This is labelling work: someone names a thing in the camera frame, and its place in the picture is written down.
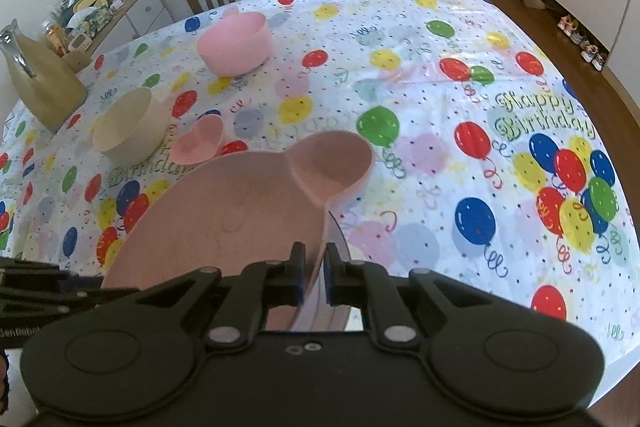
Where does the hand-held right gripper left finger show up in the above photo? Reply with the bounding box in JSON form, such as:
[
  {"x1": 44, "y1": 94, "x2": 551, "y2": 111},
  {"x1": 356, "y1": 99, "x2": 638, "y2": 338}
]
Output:
[{"x1": 90, "y1": 241, "x2": 307, "y2": 350}]

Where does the pink round bowl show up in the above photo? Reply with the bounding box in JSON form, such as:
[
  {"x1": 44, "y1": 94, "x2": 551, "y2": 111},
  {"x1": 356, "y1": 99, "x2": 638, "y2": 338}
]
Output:
[{"x1": 196, "y1": 12, "x2": 274, "y2": 76}]

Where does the pink bear-shaped plate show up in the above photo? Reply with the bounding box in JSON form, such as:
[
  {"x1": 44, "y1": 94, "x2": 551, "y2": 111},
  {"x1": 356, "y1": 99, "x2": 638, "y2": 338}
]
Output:
[{"x1": 101, "y1": 130, "x2": 376, "y2": 333}]

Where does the white sideboard with wooden top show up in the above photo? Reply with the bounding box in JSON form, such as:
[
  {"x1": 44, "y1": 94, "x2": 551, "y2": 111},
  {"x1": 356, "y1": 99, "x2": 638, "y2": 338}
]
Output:
[{"x1": 74, "y1": 0, "x2": 176, "y2": 58}]

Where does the row of shoes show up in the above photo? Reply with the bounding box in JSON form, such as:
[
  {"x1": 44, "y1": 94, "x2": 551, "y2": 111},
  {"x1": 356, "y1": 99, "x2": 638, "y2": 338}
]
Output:
[{"x1": 482, "y1": 0, "x2": 609, "y2": 71}]

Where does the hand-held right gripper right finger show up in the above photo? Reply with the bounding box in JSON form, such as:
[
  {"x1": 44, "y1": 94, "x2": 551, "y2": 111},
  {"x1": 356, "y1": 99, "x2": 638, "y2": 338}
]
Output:
[{"x1": 324, "y1": 242, "x2": 552, "y2": 351}]

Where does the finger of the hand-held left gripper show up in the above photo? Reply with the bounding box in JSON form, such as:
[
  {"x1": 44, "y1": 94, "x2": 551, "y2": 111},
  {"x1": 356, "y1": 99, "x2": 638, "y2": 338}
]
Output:
[
  {"x1": 0, "y1": 284, "x2": 142, "y2": 324},
  {"x1": 0, "y1": 257, "x2": 72, "y2": 282}
]

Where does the cream bowl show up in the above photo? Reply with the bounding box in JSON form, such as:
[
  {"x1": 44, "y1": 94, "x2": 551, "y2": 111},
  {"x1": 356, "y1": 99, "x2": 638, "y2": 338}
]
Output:
[{"x1": 92, "y1": 87, "x2": 172, "y2": 167}]

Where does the large white deep plate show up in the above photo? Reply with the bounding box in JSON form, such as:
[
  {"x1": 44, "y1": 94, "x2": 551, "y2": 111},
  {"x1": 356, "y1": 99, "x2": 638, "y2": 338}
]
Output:
[{"x1": 324, "y1": 207, "x2": 368, "y2": 334}]

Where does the green patterned tissue box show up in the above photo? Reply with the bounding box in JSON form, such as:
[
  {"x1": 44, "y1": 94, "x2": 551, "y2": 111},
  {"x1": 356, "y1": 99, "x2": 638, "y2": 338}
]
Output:
[{"x1": 74, "y1": 7, "x2": 114, "y2": 36}]

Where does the balloon print tablecloth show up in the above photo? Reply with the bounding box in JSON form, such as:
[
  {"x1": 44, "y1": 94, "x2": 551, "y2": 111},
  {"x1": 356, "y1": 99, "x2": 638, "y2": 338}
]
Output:
[{"x1": 0, "y1": 0, "x2": 632, "y2": 388}]

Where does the beige thermos jug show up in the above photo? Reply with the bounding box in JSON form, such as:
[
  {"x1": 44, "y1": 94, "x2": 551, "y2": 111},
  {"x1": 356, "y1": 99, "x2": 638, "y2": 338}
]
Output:
[{"x1": 0, "y1": 19, "x2": 89, "y2": 134}]

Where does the pink heart-shaped dish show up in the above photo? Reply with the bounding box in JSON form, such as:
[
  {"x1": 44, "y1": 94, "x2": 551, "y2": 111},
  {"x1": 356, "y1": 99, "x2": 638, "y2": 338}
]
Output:
[{"x1": 171, "y1": 115, "x2": 226, "y2": 166}]

